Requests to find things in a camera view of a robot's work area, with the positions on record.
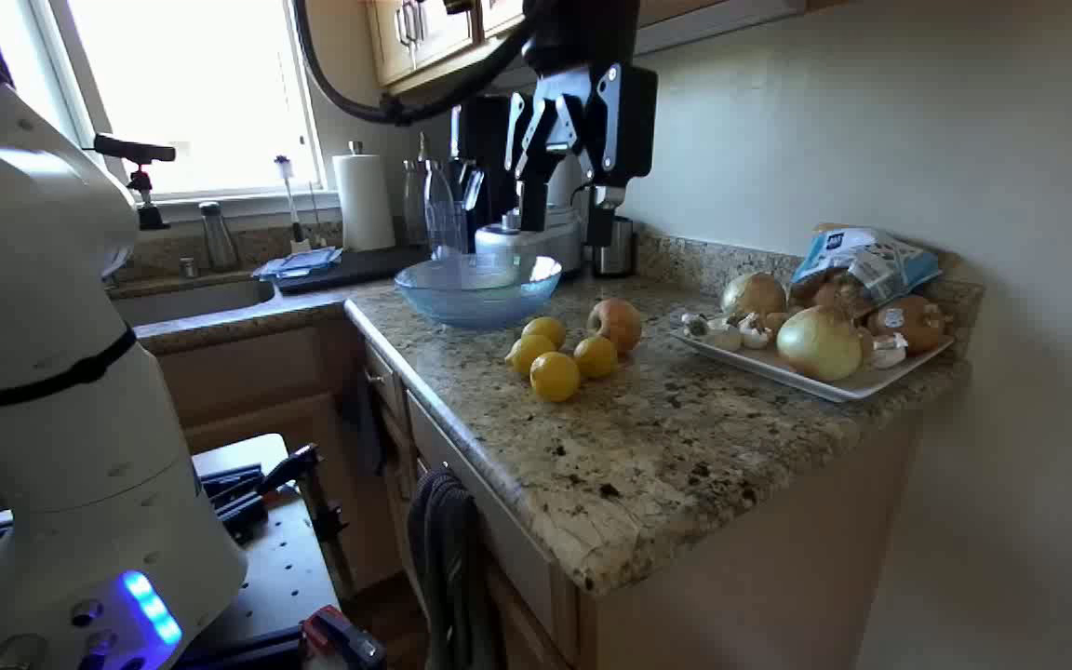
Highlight blue red clamp tool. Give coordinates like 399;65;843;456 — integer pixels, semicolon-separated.
297;602;391;670

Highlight large pale onion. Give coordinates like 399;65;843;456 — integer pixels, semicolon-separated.
775;304;870;386

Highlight black camera on stand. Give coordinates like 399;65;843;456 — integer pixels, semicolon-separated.
90;131;180;236

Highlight small pale onion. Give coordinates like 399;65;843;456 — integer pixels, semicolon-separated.
719;270;795;319

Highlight clear glass jug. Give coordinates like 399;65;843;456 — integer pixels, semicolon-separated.
422;160;478;257

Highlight white rectangular tray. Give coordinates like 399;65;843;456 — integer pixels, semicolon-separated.
669;310;958;405

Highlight white paper towel roll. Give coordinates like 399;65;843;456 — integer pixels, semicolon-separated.
332;138;399;257

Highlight white dish brush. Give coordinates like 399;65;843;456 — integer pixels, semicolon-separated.
273;153;318;252

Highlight red yellow apple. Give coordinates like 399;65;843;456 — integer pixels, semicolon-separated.
585;294;648;361

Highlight clear glass bowl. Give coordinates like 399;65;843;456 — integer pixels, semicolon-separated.
391;248;568;332

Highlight wooden upper cabinet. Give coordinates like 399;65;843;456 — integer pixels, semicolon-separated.
363;0;812;104

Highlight stainless steel cup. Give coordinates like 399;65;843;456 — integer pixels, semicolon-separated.
587;183;642;284

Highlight bright kitchen window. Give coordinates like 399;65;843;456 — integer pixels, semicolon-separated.
13;0;329;207

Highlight wooden lower cabinet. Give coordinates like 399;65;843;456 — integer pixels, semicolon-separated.
157;314;924;670

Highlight kitchen sink basin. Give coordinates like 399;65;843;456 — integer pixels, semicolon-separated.
111;273;280;327

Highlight white electric kettle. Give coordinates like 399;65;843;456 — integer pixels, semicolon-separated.
473;183;591;279

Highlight white mushroom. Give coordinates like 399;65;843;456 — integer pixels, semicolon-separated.
739;310;782;350
867;332;916;371

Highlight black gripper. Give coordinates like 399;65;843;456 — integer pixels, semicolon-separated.
510;0;662;236

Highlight blue dish cloth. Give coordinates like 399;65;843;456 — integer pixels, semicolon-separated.
249;242;348;291

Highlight tall glass bottle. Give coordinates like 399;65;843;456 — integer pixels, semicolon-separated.
399;131;438;252

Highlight wooden cabinet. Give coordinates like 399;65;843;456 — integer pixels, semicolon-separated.
157;314;924;670
363;0;812;104

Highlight black clamp tools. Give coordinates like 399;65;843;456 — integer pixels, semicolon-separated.
194;443;353;552

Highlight brown onion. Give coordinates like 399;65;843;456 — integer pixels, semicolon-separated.
867;294;953;358
808;273;879;325

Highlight dark hanging dish towel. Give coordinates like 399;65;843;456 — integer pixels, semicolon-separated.
401;461;510;670

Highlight perforated black base table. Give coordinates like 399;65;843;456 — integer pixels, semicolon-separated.
177;430;348;664

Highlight blue plastic food package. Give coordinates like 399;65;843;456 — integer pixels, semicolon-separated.
788;224;947;310

